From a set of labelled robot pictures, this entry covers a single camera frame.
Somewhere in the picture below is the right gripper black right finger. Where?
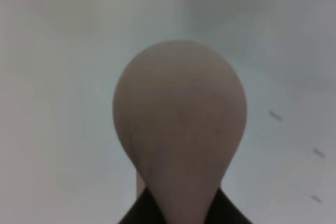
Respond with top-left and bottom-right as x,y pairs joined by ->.
205,189 -> 252,224

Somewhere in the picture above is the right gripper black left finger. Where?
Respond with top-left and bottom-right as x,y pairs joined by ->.
119,187 -> 166,224

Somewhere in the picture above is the pink peach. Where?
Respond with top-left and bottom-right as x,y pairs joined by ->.
113,40 -> 247,223

